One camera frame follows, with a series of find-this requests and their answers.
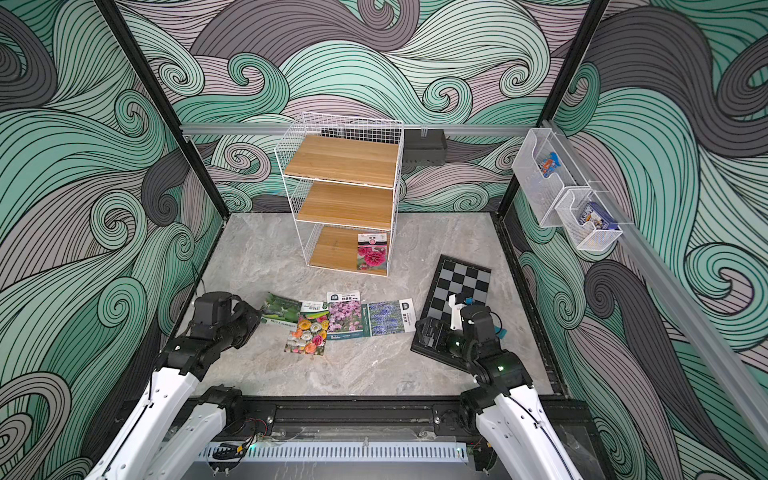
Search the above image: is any pink flower seed packet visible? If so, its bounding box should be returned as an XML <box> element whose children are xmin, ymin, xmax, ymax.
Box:
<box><xmin>327</xmin><ymin>291</ymin><xmax>370</xmax><ymax>340</ymax></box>

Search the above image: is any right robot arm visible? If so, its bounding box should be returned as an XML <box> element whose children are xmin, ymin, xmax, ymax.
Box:
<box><xmin>412</xmin><ymin>304</ymin><xmax>583</xmax><ymax>479</ymax></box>

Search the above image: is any blue card box in bin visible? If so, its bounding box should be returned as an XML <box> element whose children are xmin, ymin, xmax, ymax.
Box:
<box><xmin>578</xmin><ymin>201</ymin><xmax>619</xmax><ymax>230</ymax></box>

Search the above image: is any grey slotted cable duct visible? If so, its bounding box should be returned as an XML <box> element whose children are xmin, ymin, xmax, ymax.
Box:
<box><xmin>197</xmin><ymin>441</ymin><xmax>469</xmax><ymax>464</ymax></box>

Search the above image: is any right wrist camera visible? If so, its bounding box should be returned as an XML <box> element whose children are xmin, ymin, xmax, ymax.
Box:
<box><xmin>448</xmin><ymin>293</ymin><xmax>474</xmax><ymax>330</ymax></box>

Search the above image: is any mixed colour flower seed packet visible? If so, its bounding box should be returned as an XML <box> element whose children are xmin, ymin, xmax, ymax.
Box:
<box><xmin>284</xmin><ymin>302</ymin><xmax>330</xmax><ymax>356</ymax></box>

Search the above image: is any black white chessboard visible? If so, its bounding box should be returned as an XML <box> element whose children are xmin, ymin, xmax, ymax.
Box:
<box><xmin>411</xmin><ymin>255</ymin><xmax>492</xmax><ymax>372</ymax></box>

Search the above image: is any clear wall bin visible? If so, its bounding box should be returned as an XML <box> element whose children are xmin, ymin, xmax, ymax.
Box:
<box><xmin>555</xmin><ymin>187</ymin><xmax>622</xmax><ymax>253</ymax></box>
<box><xmin>512</xmin><ymin>128</ymin><xmax>576</xmax><ymax>227</ymax></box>

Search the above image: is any white wire shelf rack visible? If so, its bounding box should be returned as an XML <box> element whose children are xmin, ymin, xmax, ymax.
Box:
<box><xmin>274</xmin><ymin>112</ymin><xmax>405</xmax><ymax>276</ymax></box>

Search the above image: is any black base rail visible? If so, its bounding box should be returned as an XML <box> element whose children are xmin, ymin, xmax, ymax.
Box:
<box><xmin>113</xmin><ymin>394</ymin><xmax>595</xmax><ymax>438</ymax></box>

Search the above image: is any black wall bin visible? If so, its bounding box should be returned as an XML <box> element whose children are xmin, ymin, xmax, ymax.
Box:
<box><xmin>402</xmin><ymin>129</ymin><xmax>447</xmax><ymax>170</ymax></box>

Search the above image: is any green leaf seed packet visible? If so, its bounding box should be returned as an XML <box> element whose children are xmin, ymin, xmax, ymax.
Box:
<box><xmin>260</xmin><ymin>292</ymin><xmax>302</xmax><ymax>329</ymax></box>

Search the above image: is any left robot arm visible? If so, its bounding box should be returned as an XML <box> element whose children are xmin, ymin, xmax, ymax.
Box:
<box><xmin>87</xmin><ymin>291</ymin><xmax>262</xmax><ymax>479</ymax></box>

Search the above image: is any lavender seed packet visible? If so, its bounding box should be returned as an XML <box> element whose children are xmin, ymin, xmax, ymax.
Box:
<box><xmin>363</xmin><ymin>298</ymin><xmax>417</xmax><ymax>337</ymax></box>

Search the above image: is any lower clear wall bin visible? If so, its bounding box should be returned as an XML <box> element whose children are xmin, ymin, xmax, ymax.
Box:
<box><xmin>555</xmin><ymin>187</ymin><xmax>622</xmax><ymax>253</ymax></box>

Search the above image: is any upper clear wall bin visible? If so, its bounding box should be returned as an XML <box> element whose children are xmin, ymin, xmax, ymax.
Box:
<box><xmin>512</xmin><ymin>128</ymin><xmax>576</xmax><ymax>227</ymax></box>

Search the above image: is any blue red item in bin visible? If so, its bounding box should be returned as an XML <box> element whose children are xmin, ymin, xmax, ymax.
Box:
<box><xmin>538</xmin><ymin>151</ymin><xmax>562</xmax><ymax>178</ymax></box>

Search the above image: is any magenta flower seed packet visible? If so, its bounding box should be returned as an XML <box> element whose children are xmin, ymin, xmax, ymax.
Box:
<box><xmin>356</xmin><ymin>232</ymin><xmax>389</xmax><ymax>275</ymax></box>

